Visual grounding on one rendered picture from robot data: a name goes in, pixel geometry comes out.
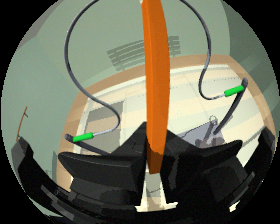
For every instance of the orange handle with small grey loop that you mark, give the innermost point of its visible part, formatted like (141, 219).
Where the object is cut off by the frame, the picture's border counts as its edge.
(157, 81)

